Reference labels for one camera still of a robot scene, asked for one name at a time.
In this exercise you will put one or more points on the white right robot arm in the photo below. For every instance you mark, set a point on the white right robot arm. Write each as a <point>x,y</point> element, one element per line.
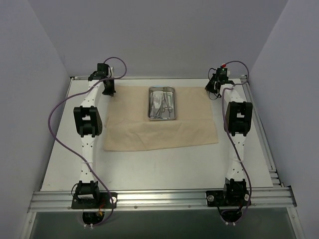
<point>237,117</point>

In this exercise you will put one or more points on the white suture packet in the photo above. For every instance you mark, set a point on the white suture packet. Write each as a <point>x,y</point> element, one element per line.
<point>157,99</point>

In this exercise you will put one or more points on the aluminium right side rail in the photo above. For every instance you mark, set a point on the aluminium right side rail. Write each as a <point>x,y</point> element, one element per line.
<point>263,139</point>

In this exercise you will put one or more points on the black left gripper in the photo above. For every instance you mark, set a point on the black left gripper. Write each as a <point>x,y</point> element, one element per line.
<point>108,86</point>

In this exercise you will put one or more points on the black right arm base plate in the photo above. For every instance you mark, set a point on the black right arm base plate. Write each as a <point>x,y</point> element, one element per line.
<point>220,198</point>

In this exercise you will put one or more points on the aluminium rail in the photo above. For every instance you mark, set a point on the aluminium rail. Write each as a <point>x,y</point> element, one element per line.
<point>263,139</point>
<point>160,77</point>

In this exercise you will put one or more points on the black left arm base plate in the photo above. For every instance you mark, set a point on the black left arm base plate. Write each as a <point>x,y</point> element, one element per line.
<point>89,202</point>

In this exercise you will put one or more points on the green suture packet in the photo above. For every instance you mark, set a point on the green suture packet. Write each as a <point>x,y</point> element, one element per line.
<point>169,99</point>

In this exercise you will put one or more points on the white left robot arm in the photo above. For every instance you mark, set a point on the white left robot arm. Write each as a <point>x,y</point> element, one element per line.
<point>89,126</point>

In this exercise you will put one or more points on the stainless steel instrument tray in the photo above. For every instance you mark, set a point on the stainless steel instrument tray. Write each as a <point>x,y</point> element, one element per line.
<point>164,116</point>

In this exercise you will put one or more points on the beige cloth wrap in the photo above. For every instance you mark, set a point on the beige cloth wrap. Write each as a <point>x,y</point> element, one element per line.
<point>127,127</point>

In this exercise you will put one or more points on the aluminium front rail frame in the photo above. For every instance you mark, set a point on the aluminium front rail frame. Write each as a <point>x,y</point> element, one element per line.
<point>152,200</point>

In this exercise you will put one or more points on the aluminium back rail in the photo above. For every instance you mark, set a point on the aluminium back rail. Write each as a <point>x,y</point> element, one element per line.
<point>160,77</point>

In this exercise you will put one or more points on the steel surgical scissors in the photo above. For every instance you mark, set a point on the steel surgical scissors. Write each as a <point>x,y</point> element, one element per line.
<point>155,113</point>

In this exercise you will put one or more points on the steel forceps clamp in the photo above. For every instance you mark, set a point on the steel forceps clamp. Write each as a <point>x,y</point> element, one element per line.
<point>166,105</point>

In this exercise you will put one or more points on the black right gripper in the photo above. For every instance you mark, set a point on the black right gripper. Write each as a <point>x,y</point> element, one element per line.
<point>211,83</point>

